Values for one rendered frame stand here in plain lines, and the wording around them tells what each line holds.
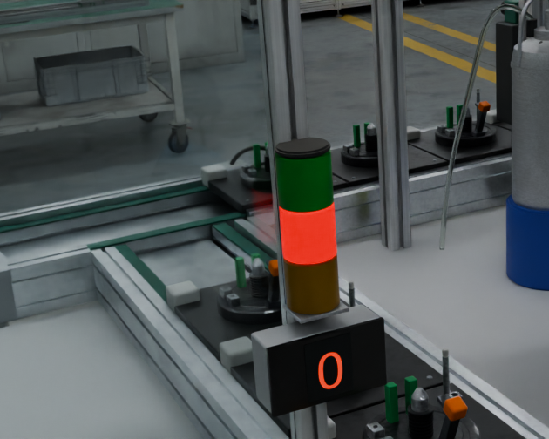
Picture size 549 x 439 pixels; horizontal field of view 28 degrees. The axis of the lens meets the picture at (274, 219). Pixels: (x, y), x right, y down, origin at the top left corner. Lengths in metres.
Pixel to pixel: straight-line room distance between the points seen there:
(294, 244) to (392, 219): 1.22
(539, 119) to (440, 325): 0.39
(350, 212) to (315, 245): 1.29
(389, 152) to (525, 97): 0.34
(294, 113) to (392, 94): 1.15
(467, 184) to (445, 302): 0.48
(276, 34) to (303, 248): 0.19
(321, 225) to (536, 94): 1.00
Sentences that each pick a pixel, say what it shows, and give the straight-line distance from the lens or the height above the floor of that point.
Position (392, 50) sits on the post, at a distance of 2.12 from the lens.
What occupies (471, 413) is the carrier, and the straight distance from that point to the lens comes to 1.42.
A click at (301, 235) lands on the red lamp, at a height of 1.34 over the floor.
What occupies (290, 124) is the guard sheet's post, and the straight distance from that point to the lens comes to 0.99.
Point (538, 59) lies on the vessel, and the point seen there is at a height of 1.28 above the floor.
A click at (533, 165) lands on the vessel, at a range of 1.96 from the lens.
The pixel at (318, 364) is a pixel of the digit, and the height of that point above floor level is 1.21.
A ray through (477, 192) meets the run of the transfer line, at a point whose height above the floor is 0.90.
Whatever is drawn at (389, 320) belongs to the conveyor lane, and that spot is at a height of 0.96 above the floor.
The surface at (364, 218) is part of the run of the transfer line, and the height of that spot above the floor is 0.90.
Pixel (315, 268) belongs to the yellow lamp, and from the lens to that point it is 0.99.
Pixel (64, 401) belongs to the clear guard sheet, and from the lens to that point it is 1.01.
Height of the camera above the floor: 1.68
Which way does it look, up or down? 20 degrees down
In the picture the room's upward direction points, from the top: 5 degrees counter-clockwise
